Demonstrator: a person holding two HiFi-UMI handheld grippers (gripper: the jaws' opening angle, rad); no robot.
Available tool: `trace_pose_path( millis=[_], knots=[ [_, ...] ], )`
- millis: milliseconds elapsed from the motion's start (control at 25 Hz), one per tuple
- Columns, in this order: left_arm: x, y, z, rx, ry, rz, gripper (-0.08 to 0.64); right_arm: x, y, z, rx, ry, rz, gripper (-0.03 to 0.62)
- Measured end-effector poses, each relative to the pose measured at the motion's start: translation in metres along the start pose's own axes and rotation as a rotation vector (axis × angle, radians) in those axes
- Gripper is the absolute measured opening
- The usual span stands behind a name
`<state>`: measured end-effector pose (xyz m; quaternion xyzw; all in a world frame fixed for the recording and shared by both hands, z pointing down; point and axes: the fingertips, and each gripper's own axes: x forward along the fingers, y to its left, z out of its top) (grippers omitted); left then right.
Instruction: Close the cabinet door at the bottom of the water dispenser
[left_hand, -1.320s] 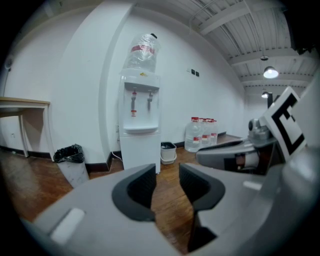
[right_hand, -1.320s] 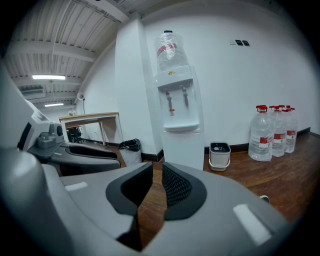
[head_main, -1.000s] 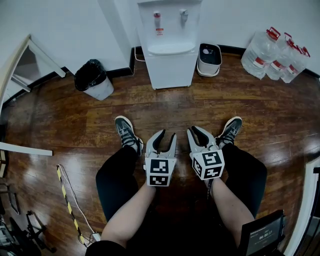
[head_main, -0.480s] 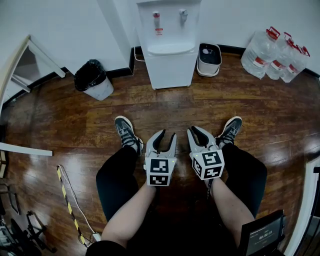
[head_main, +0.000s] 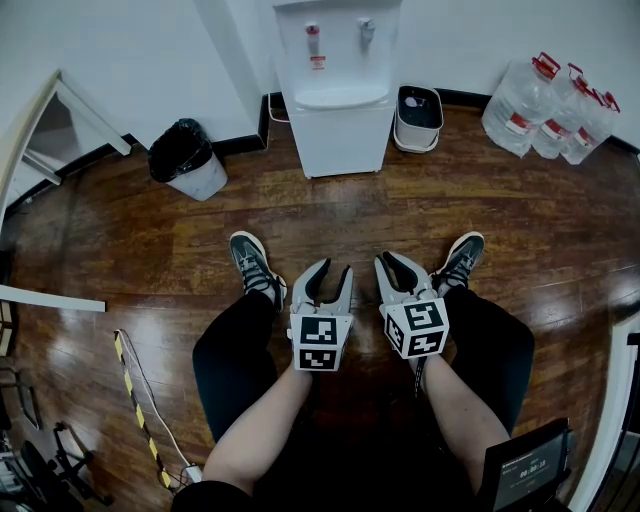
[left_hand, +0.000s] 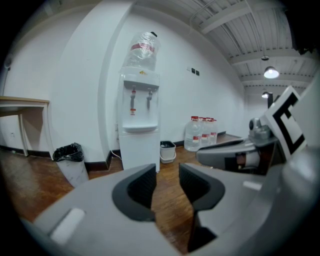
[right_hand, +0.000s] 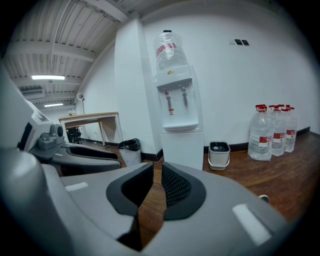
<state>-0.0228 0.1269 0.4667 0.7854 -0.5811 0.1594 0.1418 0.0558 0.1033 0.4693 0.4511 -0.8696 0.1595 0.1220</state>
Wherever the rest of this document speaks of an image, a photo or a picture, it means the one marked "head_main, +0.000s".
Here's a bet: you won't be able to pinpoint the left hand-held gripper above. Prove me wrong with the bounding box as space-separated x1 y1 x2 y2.
286 257 356 373

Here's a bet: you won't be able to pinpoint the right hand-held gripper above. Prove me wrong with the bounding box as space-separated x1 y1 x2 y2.
374 250 451 361

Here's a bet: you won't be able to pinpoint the white cabinet door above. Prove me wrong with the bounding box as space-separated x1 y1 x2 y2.
287 101 395 179

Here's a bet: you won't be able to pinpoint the person's right forearm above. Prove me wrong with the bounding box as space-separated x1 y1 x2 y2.
408 351 512 482

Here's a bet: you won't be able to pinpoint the person's left forearm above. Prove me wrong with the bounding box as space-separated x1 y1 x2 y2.
201 363 315 497

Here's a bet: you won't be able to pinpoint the clear water bottle red cap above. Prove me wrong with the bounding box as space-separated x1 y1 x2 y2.
530 62 600 161
559 89 622 166
480 51 562 159

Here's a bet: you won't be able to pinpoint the white water dispenser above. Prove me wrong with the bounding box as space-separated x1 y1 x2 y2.
271 0 404 180

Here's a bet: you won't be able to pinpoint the red dispenser tap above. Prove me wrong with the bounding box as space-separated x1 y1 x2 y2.
304 21 322 60

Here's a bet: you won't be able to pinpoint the person's right grey shoe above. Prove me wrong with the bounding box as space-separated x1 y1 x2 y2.
430 230 487 302

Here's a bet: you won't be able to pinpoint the person's grey shoe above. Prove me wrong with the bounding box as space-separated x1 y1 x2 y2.
228 230 289 312
430 230 487 302

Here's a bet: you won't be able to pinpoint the person's left grey shoe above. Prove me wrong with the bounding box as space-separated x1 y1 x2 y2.
228 230 289 312

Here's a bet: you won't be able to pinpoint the person's left leg black trousers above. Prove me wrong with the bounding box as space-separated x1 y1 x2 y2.
191 288 301 444

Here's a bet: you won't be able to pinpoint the person's leg black trousers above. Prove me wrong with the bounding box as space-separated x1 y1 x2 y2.
438 283 537 437
191 288 301 444

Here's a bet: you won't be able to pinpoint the person's right leg black trousers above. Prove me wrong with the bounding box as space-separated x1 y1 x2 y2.
438 283 537 437

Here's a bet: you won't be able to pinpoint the white bin with black inside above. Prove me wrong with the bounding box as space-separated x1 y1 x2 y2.
393 84 445 154

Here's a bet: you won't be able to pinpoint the marble bin with black bag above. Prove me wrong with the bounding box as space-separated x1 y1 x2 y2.
147 117 229 203

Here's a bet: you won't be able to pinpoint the black screen tablet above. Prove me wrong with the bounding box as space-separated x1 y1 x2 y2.
480 417 574 512

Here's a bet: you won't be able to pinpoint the person's black shirt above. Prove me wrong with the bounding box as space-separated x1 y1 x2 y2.
171 479 262 512

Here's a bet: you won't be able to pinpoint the white curved furniture edge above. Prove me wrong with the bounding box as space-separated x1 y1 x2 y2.
568 308 640 512

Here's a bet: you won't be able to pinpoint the white flat board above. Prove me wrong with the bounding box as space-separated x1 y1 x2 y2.
0 283 108 314

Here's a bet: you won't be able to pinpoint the black tripod stand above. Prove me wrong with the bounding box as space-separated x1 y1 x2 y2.
0 420 115 507

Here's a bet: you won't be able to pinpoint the black wrist strap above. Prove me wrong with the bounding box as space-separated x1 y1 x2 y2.
411 355 429 400

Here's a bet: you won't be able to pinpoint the white cable behind dispenser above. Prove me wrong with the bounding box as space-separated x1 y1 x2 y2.
267 91 292 124

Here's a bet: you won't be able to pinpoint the white floor cable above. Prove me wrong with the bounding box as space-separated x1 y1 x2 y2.
118 328 194 471

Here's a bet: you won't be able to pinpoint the yellow black striped cable cover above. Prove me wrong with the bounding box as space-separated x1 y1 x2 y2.
113 329 174 490

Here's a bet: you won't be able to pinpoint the white table frame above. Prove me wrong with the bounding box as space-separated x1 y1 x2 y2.
0 68 134 217

